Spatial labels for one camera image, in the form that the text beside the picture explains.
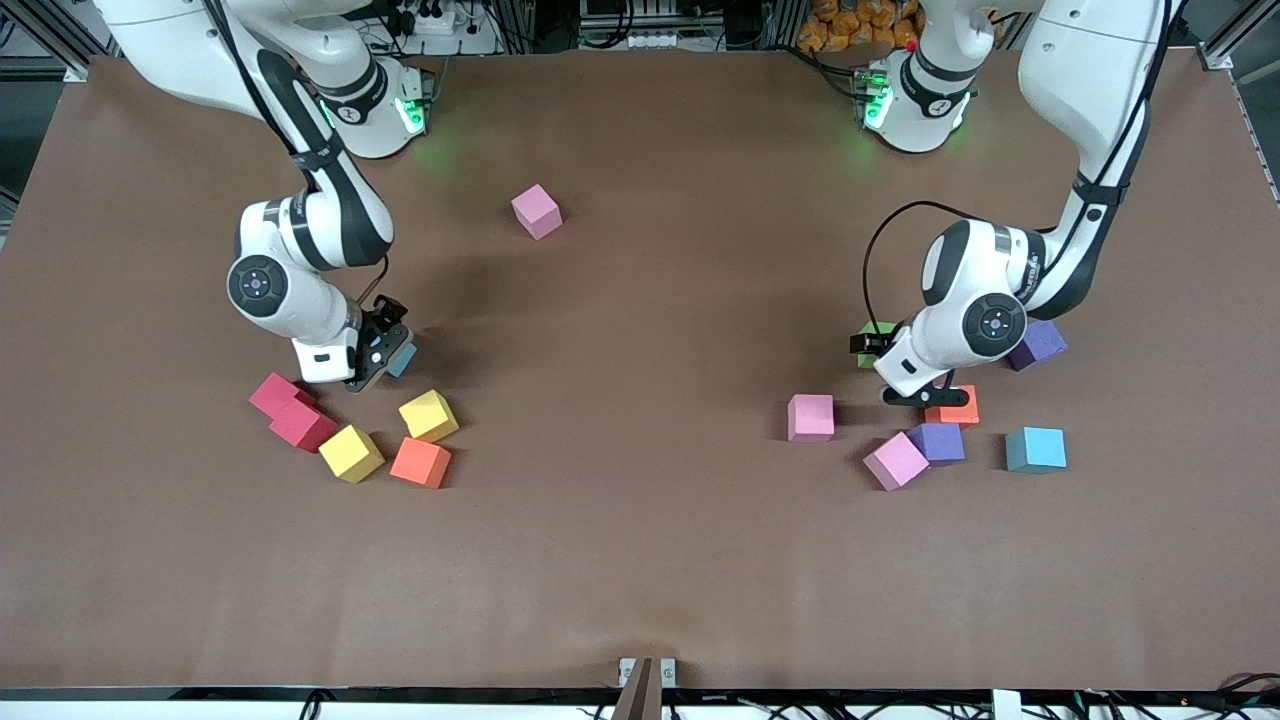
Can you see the red foam cube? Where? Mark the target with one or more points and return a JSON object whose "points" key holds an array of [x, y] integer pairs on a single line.
{"points": [[278, 393], [302, 427]]}

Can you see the blue foam cube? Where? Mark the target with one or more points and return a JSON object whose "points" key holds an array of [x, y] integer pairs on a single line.
{"points": [[404, 360], [1036, 449]]}

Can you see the orange foam cube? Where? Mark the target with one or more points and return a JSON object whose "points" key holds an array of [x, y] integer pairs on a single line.
{"points": [[420, 462], [962, 414]]}

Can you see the yellow foam cube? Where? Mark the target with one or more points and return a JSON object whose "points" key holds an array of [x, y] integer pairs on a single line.
{"points": [[351, 452], [429, 415]]}

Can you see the pink foam cube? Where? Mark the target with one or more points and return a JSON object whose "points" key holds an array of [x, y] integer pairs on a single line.
{"points": [[810, 417], [537, 210], [896, 461]]}

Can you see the green foam cube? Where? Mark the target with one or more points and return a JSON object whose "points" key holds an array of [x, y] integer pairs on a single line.
{"points": [[864, 361]]}

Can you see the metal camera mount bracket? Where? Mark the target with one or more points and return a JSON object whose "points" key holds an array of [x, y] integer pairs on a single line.
{"points": [[647, 685]]}

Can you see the grey electronics unit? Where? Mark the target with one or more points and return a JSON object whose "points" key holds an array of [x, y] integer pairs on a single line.
{"points": [[640, 20]]}

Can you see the purple foam cube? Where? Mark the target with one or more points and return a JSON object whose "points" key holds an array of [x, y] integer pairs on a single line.
{"points": [[1045, 345], [945, 443]]}

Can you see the paper table cover sheet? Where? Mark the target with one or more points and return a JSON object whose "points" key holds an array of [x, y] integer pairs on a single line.
{"points": [[640, 550]]}

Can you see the aluminium frame profile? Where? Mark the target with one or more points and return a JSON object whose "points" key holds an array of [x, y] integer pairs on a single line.
{"points": [[60, 30], [1235, 40]]}

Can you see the white power strip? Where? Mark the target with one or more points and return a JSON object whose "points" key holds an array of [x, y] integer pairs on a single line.
{"points": [[430, 20]]}

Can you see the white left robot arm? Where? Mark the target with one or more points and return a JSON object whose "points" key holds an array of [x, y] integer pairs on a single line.
{"points": [[995, 322]]}

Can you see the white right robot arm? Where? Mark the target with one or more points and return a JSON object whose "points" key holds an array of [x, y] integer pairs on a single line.
{"points": [[258, 288]]}

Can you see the small white box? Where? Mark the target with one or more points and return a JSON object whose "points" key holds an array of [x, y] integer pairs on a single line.
{"points": [[1007, 705]]}

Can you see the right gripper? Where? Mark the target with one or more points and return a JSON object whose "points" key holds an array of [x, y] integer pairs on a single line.
{"points": [[381, 325]]}

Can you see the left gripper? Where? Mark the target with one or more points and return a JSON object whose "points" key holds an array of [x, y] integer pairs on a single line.
{"points": [[866, 342]]}

